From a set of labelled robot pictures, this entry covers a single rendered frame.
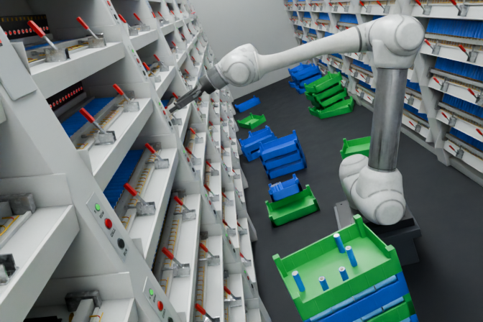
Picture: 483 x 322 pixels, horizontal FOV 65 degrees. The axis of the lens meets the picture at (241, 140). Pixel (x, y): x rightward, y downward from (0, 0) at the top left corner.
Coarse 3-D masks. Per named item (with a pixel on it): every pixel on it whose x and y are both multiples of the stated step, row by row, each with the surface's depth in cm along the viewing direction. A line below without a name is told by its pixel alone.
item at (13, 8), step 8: (0, 0) 97; (8, 0) 101; (16, 0) 105; (24, 0) 109; (0, 8) 96; (8, 8) 99; (16, 8) 103; (24, 8) 108; (0, 16) 94; (64, 112) 106
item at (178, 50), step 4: (168, 44) 251; (172, 44) 251; (176, 44) 252; (180, 44) 252; (184, 44) 252; (172, 48) 247; (176, 48) 251; (180, 48) 253; (184, 48) 253; (172, 52) 212; (176, 52) 237; (180, 52) 237; (184, 52) 242; (176, 56) 212; (180, 56) 223; (184, 56) 240; (176, 60) 205; (180, 60) 217; (180, 64) 216
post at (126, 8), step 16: (112, 0) 176; (128, 0) 176; (128, 16) 179; (144, 16) 179; (144, 48) 184; (160, 48) 185; (176, 64) 194; (176, 80) 190; (192, 112) 196; (208, 144) 203; (224, 176) 209; (240, 208) 217; (256, 240) 224
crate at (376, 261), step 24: (360, 216) 116; (360, 240) 118; (288, 264) 118; (312, 264) 117; (336, 264) 113; (360, 264) 109; (384, 264) 100; (288, 288) 105; (312, 288) 108; (336, 288) 99; (360, 288) 101; (312, 312) 100
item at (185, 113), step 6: (162, 96) 192; (168, 96) 192; (174, 96) 191; (180, 96) 193; (180, 114) 168; (186, 114) 167; (186, 120) 165; (174, 126) 135; (180, 126) 150; (186, 126) 162; (180, 132) 143; (180, 138) 140
